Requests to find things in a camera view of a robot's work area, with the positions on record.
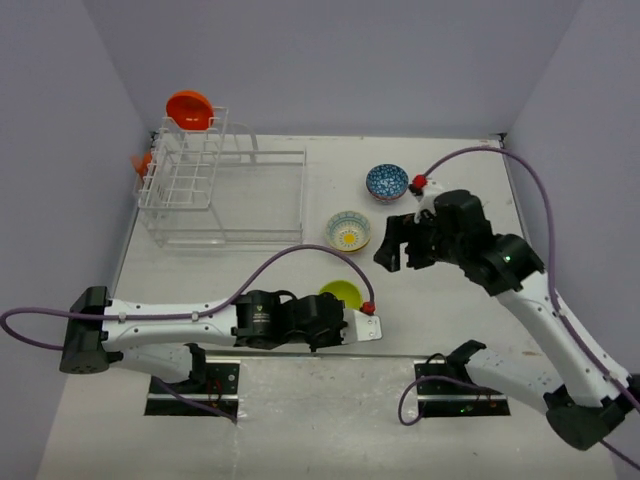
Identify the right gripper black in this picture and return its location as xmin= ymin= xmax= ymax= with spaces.
xmin=374 ymin=209 xmax=467 ymax=272

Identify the lime green bowl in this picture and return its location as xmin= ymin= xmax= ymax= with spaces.
xmin=319 ymin=280 xmax=363 ymax=310

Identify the blue patterned bowl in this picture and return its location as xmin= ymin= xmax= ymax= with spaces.
xmin=365 ymin=163 xmax=409 ymax=196

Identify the yellow patterned bowl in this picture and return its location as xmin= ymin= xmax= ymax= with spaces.
xmin=325 ymin=210 xmax=371 ymax=253

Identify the orange bowl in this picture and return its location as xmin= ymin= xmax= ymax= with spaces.
xmin=165 ymin=90 xmax=214 ymax=131

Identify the red patterned bowl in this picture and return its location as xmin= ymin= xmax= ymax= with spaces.
xmin=369 ymin=191 xmax=404 ymax=204

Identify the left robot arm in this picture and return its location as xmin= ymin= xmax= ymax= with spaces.
xmin=59 ymin=287 xmax=354 ymax=393

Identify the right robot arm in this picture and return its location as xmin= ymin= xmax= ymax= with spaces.
xmin=374 ymin=190 xmax=639 ymax=451

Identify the orange clip on rack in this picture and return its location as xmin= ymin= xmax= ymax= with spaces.
xmin=130 ymin=151 xmax=152 ymax=180

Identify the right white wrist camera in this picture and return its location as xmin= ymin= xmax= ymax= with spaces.
xmin=408 ymin=174 xmax=447 ymax=214

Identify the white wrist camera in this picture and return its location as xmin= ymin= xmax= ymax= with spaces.
xmin=341 ymin=309 xmax=383 ymax=345
xmin=408 ymin=174 xmax=447 ymax=214

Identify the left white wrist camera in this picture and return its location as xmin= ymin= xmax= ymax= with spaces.
xmin=341 ymin=309 xmax=383 ymax=345

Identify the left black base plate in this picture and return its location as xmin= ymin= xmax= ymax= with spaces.
xmin=144 ymin=361 xmax=240 ymax=417

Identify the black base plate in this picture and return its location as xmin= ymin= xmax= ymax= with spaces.
xmin=144 ymin=361 xmax=240 ymax=417
xmin=414 ymin=355 xmax=511 ymax=418

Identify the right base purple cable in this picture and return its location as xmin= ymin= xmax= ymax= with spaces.
xmin=395 ymin=374 xmax=501 ymax=426

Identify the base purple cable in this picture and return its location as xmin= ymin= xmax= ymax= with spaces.
xmin=149 ymin=377 xmax=240 ymax=424
xmin=395 ymin=374 xmax=501 ymax=426

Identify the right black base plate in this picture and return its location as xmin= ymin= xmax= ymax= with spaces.
xmin=414 ymin=355 xmax=511 ymax=418

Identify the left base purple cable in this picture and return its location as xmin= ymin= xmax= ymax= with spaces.
xmin=149 ymin=377 xmax=240 ymax=424

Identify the white wire dish rack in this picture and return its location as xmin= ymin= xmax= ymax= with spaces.
xmin=135 ymin=108 xmax=307 ymax=251

